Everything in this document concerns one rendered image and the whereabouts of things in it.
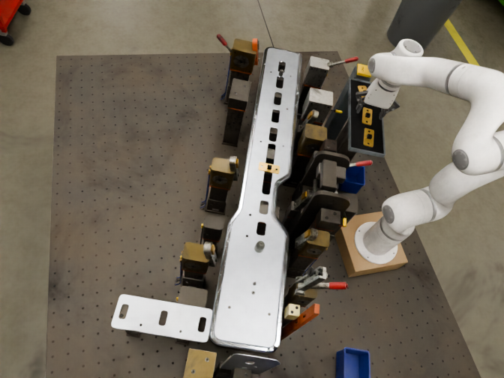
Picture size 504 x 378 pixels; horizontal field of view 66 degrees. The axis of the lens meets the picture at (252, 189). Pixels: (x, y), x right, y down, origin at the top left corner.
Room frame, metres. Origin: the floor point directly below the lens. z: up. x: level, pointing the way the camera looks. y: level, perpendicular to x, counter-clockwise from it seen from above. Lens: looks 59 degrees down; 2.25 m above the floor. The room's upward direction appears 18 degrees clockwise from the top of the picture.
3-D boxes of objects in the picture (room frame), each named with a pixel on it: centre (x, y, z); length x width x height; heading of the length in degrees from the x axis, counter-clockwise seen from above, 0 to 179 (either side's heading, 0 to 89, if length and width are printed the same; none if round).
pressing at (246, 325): (0.89, -0.03, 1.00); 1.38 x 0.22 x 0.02; 8
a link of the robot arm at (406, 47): (1.14, -0.34, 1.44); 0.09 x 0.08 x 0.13; 121
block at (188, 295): (0.31, 0.08, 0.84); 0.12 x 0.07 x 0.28; 98
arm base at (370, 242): (0.82, -0.58, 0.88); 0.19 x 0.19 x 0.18
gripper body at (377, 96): (1.14, -0.34, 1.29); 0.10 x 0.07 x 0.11; 94
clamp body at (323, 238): (0.61, -0.28, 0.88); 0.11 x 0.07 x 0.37; 98
